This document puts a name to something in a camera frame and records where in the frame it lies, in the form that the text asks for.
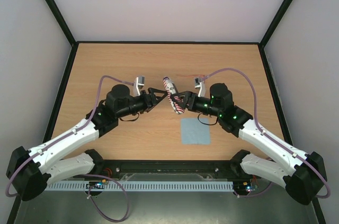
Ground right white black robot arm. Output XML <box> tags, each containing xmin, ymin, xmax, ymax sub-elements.
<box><xmin>166</xmin><ymin>83</ymin><xmax>327</xmax><ymax>205</ymax></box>

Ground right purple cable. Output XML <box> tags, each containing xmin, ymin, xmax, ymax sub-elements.
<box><xmin>201</xmin><ymin>67</ymin><xmax>332</xmax><ymax>199</ymax></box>

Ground blue cleaning cloth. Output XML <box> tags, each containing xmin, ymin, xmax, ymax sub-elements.
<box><xmin>181</xmin><ymin>118</ymin><xmax>211</xmax><ymax>145</ymax></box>

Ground red transparent sunglasses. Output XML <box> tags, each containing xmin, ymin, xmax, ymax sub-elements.
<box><xmin>176</xmin><ymin>74</ymin><xmax>205</xmax><ymax>78</ymax></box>

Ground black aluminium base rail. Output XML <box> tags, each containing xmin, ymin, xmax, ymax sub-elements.
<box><xmin>90</xmin><ymin>160</ymin><xmax>253</xmax><ymax>182</ymax></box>

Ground striped sunglasses case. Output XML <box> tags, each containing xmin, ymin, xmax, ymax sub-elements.
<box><xmin>163</xmin><ymin>76</ymin><xmax>185</xmax><ymax>115</ymax></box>

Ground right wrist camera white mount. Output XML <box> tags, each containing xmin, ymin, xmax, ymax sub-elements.
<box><xmin>194</xmin><ymin>77</ymin><xmax>206</xmax><ymax>97</ymax></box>

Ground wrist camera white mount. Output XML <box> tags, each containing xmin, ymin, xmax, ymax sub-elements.
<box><xmin>194</xmin><ymin>77</ymin><xmax>206</xmax><ymax>97</ymax></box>
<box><xmin>133</xmin><ymin>76</ymin><xmax>145</xmax><ymax>96</ymax></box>

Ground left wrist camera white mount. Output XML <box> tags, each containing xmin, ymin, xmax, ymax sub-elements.
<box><xmin>133</xmin><ymin>76</ymin><xmax>145</xmax><ymax>96</ymax></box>

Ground light blue slotted cable duct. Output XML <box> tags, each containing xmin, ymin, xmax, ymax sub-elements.
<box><xmin>46</xmin><ymin>181</ymin><xmax>234</xmax><ymax>192</ymax></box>

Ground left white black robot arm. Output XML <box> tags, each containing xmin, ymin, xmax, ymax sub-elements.
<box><xmin>6</xmin><ymin>84</ymin><xmax>167</xmax><ymax>201</ymax></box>

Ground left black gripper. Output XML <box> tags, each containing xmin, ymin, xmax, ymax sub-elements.
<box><xmin>117</xmin><ymin>88</ymin><xmax>168</xmax><ymax>119</ymax></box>

